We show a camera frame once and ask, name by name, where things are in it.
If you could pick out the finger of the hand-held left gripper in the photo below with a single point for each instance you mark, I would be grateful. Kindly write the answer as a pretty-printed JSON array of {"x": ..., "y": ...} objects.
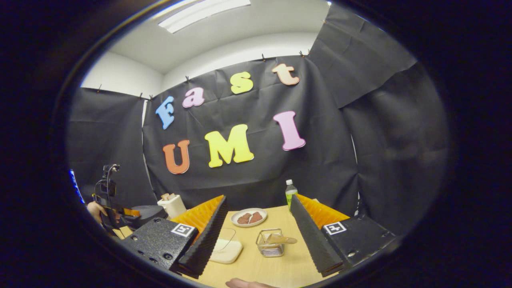
[{"x": 130, "y": 212}]

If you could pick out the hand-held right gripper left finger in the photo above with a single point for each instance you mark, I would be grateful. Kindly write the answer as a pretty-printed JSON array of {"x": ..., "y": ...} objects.
[{"x": 208, "y": 240}]

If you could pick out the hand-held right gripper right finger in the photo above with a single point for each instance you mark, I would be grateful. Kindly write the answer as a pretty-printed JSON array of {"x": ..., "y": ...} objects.
[{"x": 310, "y": 236}]

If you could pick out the black silver rice cooker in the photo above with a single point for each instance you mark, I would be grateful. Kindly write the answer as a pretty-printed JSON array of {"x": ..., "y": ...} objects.
[{"x": 150, "y": 212}]

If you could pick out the clear container of rice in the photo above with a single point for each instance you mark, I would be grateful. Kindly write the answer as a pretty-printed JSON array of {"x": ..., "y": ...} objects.
[{"x": 228, "y": 252}]

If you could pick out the wooden spoon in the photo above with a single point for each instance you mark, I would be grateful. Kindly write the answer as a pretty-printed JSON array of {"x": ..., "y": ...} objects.
[{"x": 286, "y": 240}]

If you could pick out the brown meat piece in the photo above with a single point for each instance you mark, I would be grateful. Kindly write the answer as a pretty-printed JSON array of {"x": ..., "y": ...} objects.
[
  {"x": 256, "y": 217},
  {"x": 244, "y": 218}
]

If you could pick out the cream toaster with bread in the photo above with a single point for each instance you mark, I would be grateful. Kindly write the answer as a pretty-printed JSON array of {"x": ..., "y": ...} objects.
[{"x": 174, "y": 208}]

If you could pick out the green label drink bottle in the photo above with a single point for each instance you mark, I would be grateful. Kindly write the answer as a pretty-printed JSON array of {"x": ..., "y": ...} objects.
[{"x": 290, "y": 194}]

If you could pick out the white round plate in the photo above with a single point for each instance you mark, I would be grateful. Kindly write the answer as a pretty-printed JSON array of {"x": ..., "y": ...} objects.
[{"x": 262, "y": 222}]

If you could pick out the black backdrop cloth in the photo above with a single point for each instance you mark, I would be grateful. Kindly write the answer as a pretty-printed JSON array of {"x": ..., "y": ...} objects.
[{"x": 320, "y": 140}]

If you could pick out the long ceiling light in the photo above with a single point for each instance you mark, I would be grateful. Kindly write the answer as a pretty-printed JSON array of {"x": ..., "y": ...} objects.
[{"x": 200, "y": 14}]

